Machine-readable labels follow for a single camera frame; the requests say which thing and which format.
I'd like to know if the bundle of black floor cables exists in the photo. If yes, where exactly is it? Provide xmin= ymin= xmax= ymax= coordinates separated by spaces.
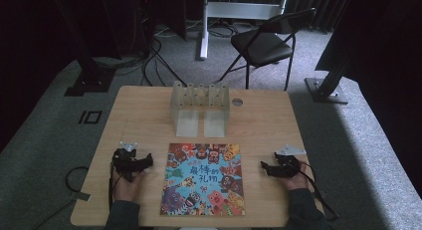
xmin=93 ymin=10 xmax=240 ymax=89

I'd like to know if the black folding chair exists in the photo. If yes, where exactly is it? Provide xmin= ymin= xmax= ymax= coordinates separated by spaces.
xmin=215 ymin=7 xmax=317 ymax=92

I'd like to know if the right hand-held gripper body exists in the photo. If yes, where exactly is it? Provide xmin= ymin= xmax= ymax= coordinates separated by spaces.
xmin=273 ymin=143 xmax=308 ymax=178

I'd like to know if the person's right hand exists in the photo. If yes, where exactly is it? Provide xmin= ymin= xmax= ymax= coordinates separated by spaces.
xmin=284 ymin=160 xmax=313 ymax=192

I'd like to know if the person's left hand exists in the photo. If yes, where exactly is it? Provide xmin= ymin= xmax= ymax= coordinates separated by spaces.
xmin=111 ymin=168 xmax=146 ymax=203

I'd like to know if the clear acrylic book rack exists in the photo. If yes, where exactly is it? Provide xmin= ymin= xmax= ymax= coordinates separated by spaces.
xmin=170 ymin=80 xmax=231 ymax=138

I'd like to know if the colourful picture book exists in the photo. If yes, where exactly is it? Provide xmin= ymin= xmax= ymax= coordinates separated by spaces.
xmin=159 ymin=142 xmax=246 ymax=217

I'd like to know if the black stand with base plate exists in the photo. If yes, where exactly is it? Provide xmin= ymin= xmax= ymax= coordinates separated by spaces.
xmin=49 ymin=0 xmax=116 ymax=98
xmin=304 ymin=40 xmax=357 ymax=106

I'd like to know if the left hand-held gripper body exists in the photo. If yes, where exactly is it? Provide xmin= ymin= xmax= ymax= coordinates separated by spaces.
xmin=111 ymin=140 xmax=141 ymax=183

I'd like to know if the right hand-held gripper cable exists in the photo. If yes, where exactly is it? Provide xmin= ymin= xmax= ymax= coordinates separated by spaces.
xmin=298 ymin=160 xmax=340 ymax=222

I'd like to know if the hand-held gripper cable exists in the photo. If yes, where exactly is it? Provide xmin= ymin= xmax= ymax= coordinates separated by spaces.
xmin=106 ymin=161 xmax=115 ymax=212
xmin=298 ymin=160 xmax=340 ymax=222

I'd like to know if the left hand-held gripper cable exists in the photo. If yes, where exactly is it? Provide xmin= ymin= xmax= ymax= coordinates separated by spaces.
xmin=106 ymin=161 xmax=115 ymax=212

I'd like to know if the black looped floor cable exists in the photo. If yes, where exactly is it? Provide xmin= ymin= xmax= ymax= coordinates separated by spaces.
xmin=32 ymin=165 xmax=91 ymax=230

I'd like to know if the white metal stand frame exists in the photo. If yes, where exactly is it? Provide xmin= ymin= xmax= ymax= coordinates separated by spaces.
xmin=198 ymin=0 xmax=290 ymax=61

